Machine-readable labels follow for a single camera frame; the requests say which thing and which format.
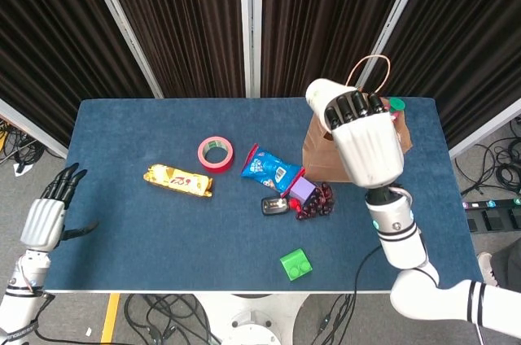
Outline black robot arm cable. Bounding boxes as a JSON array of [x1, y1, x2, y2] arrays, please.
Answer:
[[352, 245, 383, 295]]

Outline dark red grape bunch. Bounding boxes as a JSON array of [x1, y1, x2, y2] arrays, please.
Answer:
[[296, 181, 335, 221]]

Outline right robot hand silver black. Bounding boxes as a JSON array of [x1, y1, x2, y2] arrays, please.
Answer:
[[324, 90, 405, 190]]

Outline gold biscuit packet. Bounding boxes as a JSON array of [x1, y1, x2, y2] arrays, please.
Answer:
[[142, 163, 214, 199]]

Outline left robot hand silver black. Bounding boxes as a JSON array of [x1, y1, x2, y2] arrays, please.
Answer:
[[20, 162, 99, 252]]

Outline green toy brick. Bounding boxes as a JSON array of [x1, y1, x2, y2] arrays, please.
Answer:
[[279, 247, 313, 282]]

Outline white table pedestal base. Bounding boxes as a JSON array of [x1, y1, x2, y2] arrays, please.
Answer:
[[195, 292, 306, 345]]

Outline white sneaker dark sole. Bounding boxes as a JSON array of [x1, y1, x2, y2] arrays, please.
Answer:
[[476, 251, 501, 287]]

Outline dark pleated curtain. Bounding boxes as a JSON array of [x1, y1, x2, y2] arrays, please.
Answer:
[[364, 0, 521, 150], [260, 0, 417, 98], [0, 0, 155, 149], [97, 0, 247, 98]]

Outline brown paper bag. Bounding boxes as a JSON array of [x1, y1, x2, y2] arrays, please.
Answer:
[[301, 55, 413, 183]]

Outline white partition post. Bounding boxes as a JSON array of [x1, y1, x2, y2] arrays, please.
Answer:
[[238, 0, 264, 98], [356, 0, 432, 90], [0, 98, 68, 159], [80, 0, 164, 98], [449, 98, 521, 159]]

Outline purple foam block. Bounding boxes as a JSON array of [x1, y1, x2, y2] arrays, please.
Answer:
[[289, 177, 317, 204]]

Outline yellow floor tape strip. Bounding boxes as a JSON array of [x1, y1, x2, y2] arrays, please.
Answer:
[[100, 293, 121, 344]]

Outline blue snack bag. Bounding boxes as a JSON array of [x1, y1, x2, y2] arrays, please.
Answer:
[[239, 142, 305, 193]]

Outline person grey trousers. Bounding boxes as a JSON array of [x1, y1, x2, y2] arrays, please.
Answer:
[[490, 237, 521, 289]]

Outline red tape roll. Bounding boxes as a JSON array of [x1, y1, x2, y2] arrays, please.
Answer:
[[197, 136, 235, 174]]

